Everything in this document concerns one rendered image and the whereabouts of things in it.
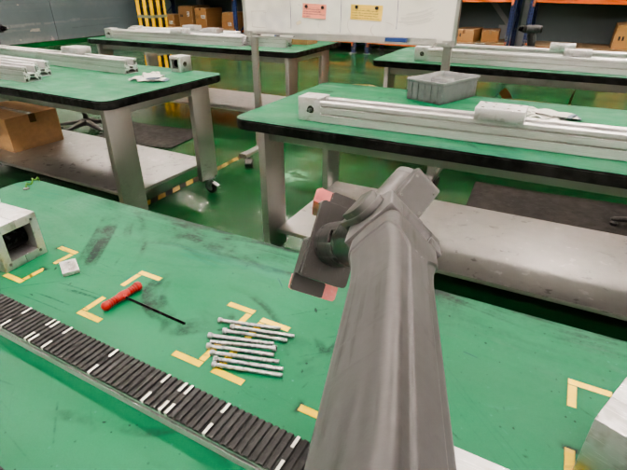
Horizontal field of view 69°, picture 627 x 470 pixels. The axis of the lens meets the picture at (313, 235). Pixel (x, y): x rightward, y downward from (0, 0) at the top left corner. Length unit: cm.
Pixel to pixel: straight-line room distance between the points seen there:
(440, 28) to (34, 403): 275
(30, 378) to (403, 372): 65
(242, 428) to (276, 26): 310
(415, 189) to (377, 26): 267
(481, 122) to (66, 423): 148
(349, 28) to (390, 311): 300
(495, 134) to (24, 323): 148
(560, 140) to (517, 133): 13
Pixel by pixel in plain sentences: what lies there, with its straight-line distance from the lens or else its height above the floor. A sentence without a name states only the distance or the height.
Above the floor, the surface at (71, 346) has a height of 81.
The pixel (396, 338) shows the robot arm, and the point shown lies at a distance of 24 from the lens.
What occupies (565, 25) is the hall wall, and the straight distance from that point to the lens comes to 1060.
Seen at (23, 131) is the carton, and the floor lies 35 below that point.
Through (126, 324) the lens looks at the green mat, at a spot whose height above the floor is 78.
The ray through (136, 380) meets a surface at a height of 81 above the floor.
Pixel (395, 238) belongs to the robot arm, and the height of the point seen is 110.
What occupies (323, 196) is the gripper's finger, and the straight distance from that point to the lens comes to 62.
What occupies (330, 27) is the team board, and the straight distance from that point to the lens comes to 327.
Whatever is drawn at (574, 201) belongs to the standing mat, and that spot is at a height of 2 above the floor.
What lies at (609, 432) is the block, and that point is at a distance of 60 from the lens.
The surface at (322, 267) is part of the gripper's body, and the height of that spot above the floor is 96.
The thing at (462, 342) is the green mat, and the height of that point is 78.
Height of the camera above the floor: 127
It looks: 29 degrees down
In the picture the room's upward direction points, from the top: straight up
